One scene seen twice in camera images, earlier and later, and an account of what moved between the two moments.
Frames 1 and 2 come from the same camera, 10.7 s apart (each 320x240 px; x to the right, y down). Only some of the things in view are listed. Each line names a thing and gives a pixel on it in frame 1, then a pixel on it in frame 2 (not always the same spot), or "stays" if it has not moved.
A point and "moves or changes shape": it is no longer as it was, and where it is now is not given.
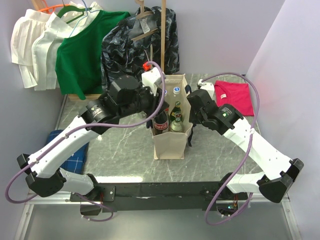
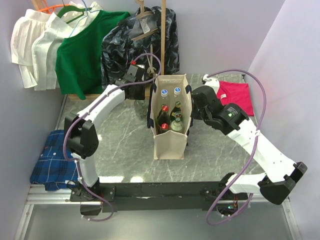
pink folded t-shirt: (235, 93) stays
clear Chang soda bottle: (176, 125) stays
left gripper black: (155, 100) → (141, 96)
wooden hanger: (143, 13) stays
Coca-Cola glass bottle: (160, 122) moves or changes shape
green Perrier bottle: (176, 112) stays
